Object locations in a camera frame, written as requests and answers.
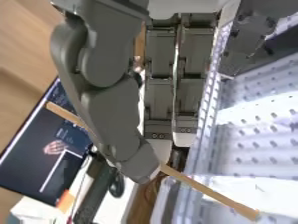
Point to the dark grey five-finger robot hand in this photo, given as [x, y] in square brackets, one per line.
[106, 100]

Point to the light wooden chopstick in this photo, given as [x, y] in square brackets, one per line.
[213, 193]

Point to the black keyboard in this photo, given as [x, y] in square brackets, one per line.
[94, 196]

